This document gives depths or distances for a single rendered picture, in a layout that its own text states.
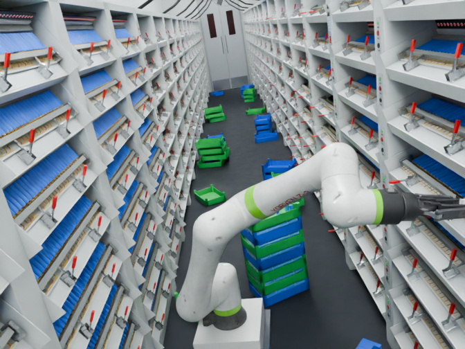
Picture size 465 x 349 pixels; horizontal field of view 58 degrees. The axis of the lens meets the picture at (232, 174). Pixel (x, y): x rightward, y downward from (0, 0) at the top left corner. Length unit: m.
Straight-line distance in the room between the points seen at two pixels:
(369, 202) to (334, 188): 0.09
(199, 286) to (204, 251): 0.19
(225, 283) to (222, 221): 0.42
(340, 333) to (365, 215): 1.28
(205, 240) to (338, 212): 0.44
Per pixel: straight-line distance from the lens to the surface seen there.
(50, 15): 1.60
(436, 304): 1.66
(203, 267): 1.42
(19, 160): 1.20
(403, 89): 1.65
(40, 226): 1.25
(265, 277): 2.38
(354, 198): 1.08
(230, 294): 1.72
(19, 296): 1.10
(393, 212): 1.12
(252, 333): 1.77
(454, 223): 1.34
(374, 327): 2.33
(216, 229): 1.30
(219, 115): 7.23
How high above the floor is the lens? 1.53
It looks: 20 degrees down
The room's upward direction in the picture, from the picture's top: 10 degrees counter-clockwise
